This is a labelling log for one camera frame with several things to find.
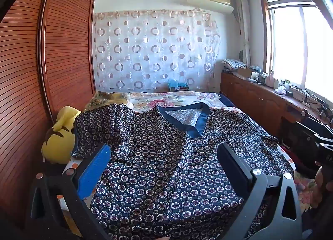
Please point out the yellow plush toy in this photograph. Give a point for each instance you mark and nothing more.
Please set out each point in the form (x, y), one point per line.
(58, 143)

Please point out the pale pink bottle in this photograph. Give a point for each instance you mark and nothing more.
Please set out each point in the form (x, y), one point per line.
(271, 78)

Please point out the yellow patterned folded cloth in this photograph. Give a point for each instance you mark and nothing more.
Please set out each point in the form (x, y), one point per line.
(104, 98)

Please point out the cardboard box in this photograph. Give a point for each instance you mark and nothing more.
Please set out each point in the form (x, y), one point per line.
(244, 72)

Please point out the red cloth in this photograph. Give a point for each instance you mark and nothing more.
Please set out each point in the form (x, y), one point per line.
(286, 150)

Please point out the navy bed sheet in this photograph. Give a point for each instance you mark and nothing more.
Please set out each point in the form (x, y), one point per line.
(229, 101)

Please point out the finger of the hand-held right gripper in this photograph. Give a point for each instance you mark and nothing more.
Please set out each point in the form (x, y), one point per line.
(312, 127)

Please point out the long wooden cabinet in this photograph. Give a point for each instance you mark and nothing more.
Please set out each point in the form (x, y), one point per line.
(249, 99)

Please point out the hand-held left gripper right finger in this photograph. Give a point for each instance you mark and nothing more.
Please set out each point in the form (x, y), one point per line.
(231, 169)

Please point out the navy circle-patterned shirt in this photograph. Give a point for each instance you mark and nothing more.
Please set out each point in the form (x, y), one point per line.
(166, 164)

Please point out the blue box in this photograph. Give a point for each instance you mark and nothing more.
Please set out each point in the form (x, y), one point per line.
(177, 84)

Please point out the sheer circle-patterned curtain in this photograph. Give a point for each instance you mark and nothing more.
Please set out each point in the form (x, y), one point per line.
(156, 47)

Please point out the floral blanket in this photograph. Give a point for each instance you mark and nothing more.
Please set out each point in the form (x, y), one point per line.
(156, 101)

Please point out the white crumpled plastic bag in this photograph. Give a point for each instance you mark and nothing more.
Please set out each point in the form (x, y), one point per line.
(281, 90)

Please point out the small green-capped bottle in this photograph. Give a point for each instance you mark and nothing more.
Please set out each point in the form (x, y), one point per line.
(286, 83)

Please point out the person's right hand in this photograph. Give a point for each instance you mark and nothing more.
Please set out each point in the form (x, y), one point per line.
(321, 188)

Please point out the brown wooden slatted wardrobe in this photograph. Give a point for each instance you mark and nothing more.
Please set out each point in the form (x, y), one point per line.
(65, 47)

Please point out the white window curtain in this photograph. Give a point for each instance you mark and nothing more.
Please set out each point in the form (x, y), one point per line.
(243, 21)

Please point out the stack of folded cloths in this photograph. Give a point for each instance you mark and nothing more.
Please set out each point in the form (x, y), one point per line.
(232, 63)

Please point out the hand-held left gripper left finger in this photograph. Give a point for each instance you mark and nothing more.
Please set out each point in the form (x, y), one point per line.
(95, 171)

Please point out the wood-framed window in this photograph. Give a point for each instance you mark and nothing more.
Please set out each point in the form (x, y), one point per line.
(291, 47)

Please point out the teal cloth bundle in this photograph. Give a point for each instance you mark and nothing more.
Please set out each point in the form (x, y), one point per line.
(256, 68)

